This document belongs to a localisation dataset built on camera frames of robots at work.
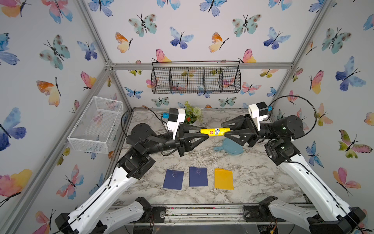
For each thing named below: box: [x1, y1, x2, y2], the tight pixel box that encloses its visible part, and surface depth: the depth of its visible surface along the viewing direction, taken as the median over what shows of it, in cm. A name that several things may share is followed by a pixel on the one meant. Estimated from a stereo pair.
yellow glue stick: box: [199, 127, 232, 137], surface depth 47 cm
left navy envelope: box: [162, 168, 185, 191], surface depth 88 cm
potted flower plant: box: [184, 100, 204, 125], surface depth 100 cm
